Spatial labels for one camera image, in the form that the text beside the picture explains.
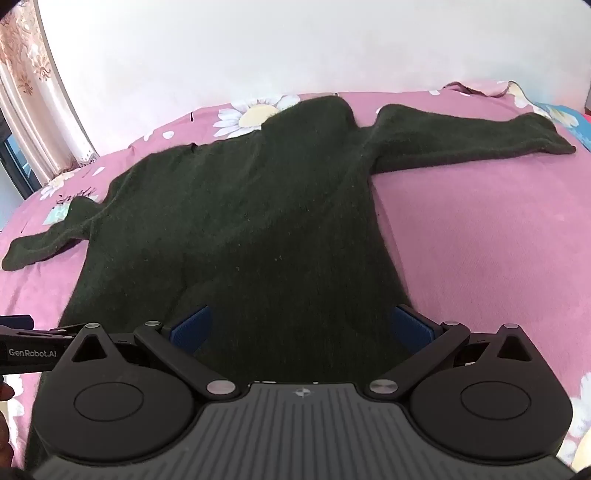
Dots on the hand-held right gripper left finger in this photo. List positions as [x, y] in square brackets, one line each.
[190, 331]

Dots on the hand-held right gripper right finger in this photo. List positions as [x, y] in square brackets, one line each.
[412, 326]

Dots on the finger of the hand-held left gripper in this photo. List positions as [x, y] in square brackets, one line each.
[27, 330]

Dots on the dark green sweater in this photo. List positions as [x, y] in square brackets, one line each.
[240, 221]

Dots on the person's left hand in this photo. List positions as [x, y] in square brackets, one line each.
[4, 417]

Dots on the pink floral bed sheet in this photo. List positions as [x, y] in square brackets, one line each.
[471, 226]

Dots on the beige patterned curtain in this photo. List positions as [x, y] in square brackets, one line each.
[39, 97]

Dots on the blue printed cloth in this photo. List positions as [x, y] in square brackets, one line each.
[565, 121]

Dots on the dark window frame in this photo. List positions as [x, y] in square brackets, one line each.
[16, 161]

